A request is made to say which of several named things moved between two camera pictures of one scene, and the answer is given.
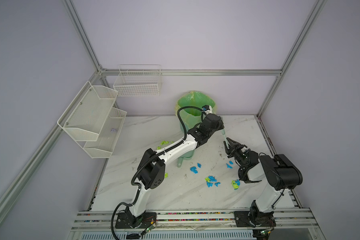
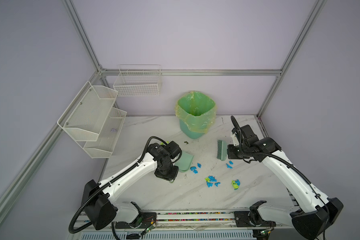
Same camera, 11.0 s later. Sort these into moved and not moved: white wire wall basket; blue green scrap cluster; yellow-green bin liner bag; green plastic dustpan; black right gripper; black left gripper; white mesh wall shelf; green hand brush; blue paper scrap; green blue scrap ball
Moved: green plastic dustpan; black left gripper; green hand brush; black right gripper
Not moved: yellow-green bin liner bag; blue green scrap cluster; blue paper scrap; green blue scrap ball; white wire wall basket; white mesh wall shelf
